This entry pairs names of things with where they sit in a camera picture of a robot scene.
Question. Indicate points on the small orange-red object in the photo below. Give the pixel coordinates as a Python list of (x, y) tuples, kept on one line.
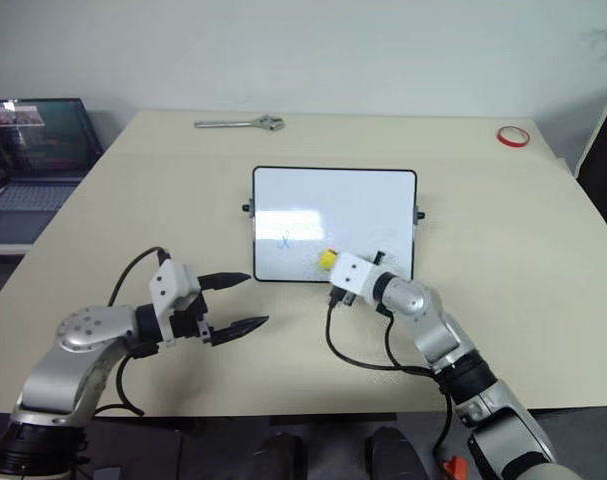
[(455, 467)]

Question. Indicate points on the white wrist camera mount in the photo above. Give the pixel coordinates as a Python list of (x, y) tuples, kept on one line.
[(170, 285), (355, 277)]

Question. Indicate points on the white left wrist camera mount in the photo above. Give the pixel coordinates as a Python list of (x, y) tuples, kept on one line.
[(170, 285)]

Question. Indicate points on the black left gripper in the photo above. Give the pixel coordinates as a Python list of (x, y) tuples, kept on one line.
[(188, 320)]

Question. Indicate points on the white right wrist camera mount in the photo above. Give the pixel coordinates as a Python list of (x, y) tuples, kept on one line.
[(355, 277)]

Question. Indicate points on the black board with white edge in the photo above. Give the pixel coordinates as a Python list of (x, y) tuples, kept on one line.
[(603, 160)]

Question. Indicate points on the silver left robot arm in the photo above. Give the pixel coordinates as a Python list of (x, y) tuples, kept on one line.
[(58, 370)]

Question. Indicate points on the yellow whiteboard eraser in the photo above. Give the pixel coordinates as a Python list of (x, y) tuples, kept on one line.
[(327, 260)]

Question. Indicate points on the silver adjustable wrench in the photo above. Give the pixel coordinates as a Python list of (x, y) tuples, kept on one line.
[(233, 123)]

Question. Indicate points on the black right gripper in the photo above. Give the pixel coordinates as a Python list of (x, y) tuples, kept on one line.
[(341, 298)]

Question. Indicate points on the black-framed whiteboard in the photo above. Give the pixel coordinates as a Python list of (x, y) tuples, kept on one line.
[(333, 210)]

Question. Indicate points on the red tape roll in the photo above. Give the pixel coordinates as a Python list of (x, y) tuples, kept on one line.
[(504, 139)]

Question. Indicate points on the open grey laptop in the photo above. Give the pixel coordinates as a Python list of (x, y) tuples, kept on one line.
[(38, 145)]

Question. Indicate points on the dark rounded shape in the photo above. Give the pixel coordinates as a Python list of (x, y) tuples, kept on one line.
[(393, 455)]

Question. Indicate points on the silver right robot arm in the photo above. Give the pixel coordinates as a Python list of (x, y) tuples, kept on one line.
[(433, 325)]

